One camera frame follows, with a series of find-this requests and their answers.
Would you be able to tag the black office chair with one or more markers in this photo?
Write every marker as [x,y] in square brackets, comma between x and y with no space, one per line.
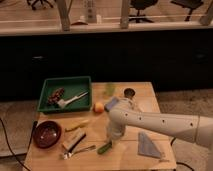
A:
[32,4]
[190,4]
[141,5]

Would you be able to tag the black office chair right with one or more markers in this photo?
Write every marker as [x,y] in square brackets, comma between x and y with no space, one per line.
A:
[190,4]

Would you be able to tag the orange peach fruit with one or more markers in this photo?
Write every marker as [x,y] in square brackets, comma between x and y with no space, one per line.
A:
[98,107]

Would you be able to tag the light green transparent object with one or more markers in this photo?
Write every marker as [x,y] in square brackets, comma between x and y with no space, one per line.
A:
[109,89]

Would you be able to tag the blue sponge block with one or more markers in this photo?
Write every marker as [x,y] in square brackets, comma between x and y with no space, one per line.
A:
[109,105]

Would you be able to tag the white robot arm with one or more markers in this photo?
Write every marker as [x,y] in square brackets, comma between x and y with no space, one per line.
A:
[190,128]

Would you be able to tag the green plastic tray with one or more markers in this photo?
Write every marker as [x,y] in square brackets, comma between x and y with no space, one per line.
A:
[66,88]

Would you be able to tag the dark red bowl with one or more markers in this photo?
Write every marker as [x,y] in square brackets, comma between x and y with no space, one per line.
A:
[47,134]

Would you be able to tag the green pepper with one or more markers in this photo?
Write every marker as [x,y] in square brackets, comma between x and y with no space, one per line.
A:
[104,148]

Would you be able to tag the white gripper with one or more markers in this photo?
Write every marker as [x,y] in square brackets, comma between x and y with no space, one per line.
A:
[115,131]

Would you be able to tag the brown pine cone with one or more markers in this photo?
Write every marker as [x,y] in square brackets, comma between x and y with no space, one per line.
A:
[55,96]

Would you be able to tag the yellow banana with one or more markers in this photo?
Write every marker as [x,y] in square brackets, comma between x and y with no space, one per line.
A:
[76,125]

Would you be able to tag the black office chair left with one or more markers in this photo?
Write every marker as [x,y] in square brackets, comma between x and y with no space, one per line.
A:
[32,4]

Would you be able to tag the blue folded cloth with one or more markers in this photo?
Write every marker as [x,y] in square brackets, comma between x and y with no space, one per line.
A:
[146,147]

